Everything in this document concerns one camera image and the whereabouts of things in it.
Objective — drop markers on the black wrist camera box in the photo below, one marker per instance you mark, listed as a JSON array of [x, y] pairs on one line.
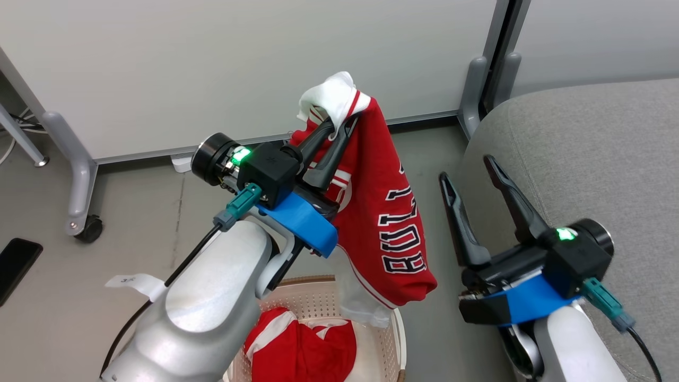
[[578, 265], [270, 172]]

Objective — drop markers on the cream perforated laundry basket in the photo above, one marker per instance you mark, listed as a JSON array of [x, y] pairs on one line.
[[318, 298]]

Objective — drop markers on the right wrist black cylinder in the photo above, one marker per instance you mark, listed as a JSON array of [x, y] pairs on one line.
[[600, 233]]

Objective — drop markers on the wide white partition panel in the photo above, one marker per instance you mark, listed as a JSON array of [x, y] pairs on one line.
[[238, 69]]

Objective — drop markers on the left black wrist camera box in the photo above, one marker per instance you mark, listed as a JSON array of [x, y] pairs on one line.
[[270, 172]]

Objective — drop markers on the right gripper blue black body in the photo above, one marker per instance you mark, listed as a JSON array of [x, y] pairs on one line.
[[509, 297]]

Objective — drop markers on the red jersey with black lettering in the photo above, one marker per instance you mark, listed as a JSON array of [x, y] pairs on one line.
[[382, 212]]

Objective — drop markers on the black smartphone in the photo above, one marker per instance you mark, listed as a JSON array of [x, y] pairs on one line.
[[16, 268]]

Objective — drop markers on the right black wrist camera box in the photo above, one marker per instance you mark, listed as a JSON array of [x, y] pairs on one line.
[[578, 265]]

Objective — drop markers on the narrow white partition panel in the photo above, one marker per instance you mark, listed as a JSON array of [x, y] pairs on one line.
[[594, 37]]

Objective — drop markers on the white power adapter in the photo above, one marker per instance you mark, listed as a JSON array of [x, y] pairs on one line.
[[182, 163]]

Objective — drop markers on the wrist black cylinder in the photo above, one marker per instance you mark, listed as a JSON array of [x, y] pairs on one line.
[[600, 233], [209, 156]]

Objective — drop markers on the grey upright partition leg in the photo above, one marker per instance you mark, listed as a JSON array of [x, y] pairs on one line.
[[508, 79], [472, 95]]

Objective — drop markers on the grey metal table leg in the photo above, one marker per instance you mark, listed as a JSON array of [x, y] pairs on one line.
[[21, 135]]

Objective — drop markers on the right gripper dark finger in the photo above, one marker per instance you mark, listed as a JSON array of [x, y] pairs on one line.
[[520, 212], [462, 228]]

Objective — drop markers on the red white striped garment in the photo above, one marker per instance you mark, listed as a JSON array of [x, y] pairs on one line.
[[297, 355]]

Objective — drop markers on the grey fabric sofa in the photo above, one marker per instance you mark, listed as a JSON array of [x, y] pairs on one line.
[[610, 159]]

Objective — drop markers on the left white grey robot arm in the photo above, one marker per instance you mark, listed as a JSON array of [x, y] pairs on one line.
[[212, 297]]

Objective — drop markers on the left wrist black cylinder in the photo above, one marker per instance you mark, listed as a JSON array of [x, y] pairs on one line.
[[209, 156]]

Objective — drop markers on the black caster wheel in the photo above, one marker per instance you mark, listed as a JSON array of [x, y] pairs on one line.
[[90, 229]]

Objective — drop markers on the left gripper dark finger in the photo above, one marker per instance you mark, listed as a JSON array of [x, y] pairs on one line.
[[310, 143], [331, 162]]

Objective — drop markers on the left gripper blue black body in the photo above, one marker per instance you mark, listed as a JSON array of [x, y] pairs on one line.
[[305, 220]]

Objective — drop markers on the grey partition leg with caster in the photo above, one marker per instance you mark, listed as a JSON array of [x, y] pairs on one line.
[[79, 175]]

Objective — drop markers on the right white grey robot arm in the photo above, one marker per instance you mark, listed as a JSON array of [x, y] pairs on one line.
[[573, 350]]

